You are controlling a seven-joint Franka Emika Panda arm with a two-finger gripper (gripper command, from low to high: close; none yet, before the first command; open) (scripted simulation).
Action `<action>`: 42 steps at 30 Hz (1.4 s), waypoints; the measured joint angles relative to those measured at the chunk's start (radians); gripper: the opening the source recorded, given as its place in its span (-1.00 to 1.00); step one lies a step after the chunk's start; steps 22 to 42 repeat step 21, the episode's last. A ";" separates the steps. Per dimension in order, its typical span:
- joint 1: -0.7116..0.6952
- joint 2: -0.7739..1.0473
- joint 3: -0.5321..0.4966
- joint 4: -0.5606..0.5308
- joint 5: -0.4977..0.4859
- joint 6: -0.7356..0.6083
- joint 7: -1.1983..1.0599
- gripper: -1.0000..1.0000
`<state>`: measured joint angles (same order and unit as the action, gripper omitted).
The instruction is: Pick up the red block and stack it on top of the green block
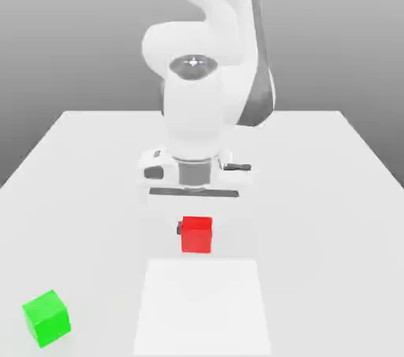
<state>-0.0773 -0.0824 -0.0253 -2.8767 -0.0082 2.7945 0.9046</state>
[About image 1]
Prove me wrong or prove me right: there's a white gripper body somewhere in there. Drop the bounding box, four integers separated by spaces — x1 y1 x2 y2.
143 185 245 218

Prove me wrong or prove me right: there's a small red cube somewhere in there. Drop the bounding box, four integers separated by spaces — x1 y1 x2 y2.
180 216 214 254

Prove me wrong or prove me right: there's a small green cube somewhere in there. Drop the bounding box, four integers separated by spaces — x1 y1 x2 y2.
21 289 72 349

